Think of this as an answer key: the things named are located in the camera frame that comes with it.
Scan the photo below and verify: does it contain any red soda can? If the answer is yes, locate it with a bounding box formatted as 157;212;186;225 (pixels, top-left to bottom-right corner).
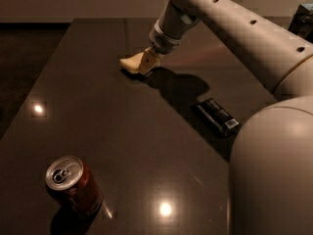
45;156;102;218

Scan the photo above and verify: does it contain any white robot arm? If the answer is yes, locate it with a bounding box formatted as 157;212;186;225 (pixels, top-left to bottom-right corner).
150;0;313;235

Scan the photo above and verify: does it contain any black snack bar wrapper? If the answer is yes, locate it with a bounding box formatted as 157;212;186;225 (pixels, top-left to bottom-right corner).
192;98;242;138

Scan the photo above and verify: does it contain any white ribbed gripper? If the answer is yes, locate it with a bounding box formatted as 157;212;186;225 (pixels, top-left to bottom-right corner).
139;22;181;75

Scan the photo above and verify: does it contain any yellow sponge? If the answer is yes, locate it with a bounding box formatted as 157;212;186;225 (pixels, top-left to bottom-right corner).
119;53;144;74

